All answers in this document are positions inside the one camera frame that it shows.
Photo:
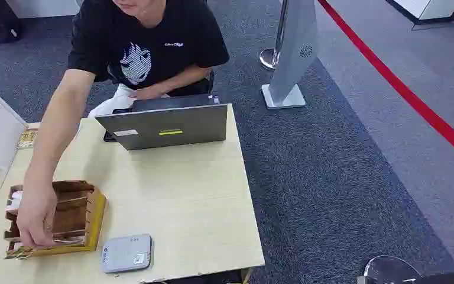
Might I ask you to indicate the person's left hand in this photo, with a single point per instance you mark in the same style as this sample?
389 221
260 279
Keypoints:
148 93

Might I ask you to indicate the person's right hand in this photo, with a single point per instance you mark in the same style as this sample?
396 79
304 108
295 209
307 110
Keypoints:
35 215

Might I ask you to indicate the white pink card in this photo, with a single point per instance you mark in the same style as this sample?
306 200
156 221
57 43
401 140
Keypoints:
14 198

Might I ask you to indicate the grey laptop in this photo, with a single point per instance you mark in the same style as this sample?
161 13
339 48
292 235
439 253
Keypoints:
164 125

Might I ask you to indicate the wooden card box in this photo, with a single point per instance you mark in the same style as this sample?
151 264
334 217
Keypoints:
76 213

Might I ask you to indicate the person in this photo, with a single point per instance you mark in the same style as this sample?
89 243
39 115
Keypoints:
148 35

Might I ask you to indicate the yellow printed label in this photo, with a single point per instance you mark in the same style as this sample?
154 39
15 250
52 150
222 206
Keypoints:
27 139

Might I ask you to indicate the grey card reader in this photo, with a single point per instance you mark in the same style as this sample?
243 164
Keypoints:
127 254

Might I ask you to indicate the white cabinet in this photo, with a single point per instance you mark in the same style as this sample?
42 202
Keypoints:
43 7

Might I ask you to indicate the grey standing kiosk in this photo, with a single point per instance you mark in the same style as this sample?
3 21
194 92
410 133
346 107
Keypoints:
295 47

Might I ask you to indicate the red barrier belt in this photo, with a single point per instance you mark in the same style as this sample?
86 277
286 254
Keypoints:
407 94

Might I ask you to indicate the white counter with dark base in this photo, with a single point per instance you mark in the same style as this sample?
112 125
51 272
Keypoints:
430 8

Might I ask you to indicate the round clear stand base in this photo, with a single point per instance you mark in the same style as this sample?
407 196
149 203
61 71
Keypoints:
387 270

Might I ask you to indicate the dark panel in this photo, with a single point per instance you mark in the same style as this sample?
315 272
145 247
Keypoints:
452 277

